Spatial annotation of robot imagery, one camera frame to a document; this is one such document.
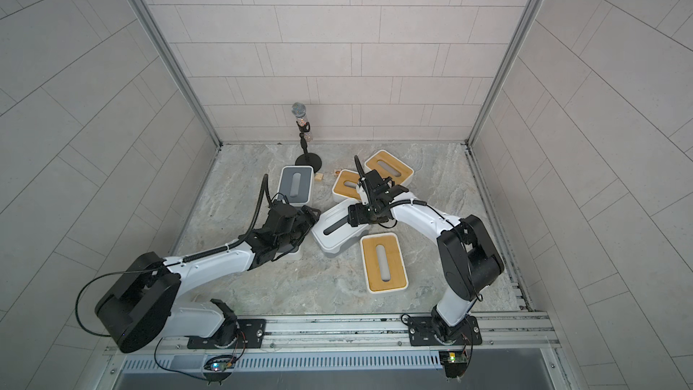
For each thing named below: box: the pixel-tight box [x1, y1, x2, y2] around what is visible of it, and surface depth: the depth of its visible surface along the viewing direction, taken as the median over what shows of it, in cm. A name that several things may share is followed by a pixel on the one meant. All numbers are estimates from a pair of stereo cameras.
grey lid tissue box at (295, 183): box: [277, 165, 315, 208], surface depth 101 cm
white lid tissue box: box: [310, 197, 370, 258], surface depth 84 cm
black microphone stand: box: [291, 102, 323, 175], surface depth 100 cm
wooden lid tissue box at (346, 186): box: [332, 168, 362, 203], surface depth 99 cm
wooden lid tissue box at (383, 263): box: [360, 232, 409, 296], surface depth 82 cm
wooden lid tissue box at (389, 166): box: [363, 149, 415, 186], surface depth 105 cm
